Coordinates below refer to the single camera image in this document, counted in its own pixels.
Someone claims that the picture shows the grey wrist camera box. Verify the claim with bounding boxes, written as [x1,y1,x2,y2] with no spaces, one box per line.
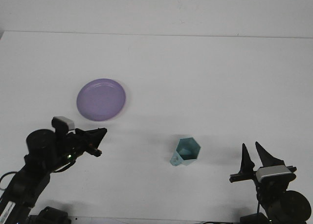
[51,116,75,132]
[255,164,293,182]

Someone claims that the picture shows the pale blue hexagonal cup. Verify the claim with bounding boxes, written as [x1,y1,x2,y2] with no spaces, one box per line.
[169,137,201,167]

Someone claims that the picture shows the pale purple round plate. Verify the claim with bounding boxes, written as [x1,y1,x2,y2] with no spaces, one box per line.
[76,78,127,122]

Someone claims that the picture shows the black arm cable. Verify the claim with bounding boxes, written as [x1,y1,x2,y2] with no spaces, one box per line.
[255,192,263,214]
[0,171,18,193]

